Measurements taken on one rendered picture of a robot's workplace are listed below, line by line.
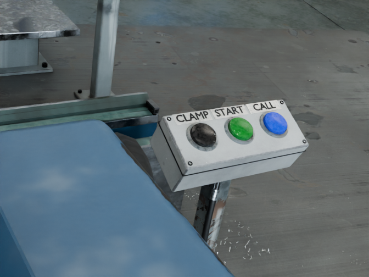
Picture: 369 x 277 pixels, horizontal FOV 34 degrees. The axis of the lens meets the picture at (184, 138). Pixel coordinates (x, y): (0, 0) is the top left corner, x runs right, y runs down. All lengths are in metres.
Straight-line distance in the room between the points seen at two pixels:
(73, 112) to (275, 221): 0.37
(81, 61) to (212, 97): 0.32
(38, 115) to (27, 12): 0.45
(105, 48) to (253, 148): 0.59
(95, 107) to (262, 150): 0.38
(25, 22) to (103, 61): 0.19
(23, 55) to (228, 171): 0.78
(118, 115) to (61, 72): 0.42
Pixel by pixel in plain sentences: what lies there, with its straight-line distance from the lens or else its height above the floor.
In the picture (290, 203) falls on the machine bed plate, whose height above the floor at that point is 0.80.
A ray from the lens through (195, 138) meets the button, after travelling 0.65.
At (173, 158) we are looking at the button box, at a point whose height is 1.05.
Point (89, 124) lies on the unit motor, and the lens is 0.15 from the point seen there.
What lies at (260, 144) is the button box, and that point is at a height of 1.06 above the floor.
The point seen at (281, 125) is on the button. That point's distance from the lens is 0.71.
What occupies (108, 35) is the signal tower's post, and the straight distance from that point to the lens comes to 1.20.
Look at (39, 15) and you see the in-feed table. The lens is 1.36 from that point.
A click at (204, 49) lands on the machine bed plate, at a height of 0.80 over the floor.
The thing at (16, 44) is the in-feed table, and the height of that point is 0.86.
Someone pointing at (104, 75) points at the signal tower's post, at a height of 0.87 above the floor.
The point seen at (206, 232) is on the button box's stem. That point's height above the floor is 0.94.
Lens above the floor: 1.39
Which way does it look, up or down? 30 degrees down
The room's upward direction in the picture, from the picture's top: 10 degrees clockwise
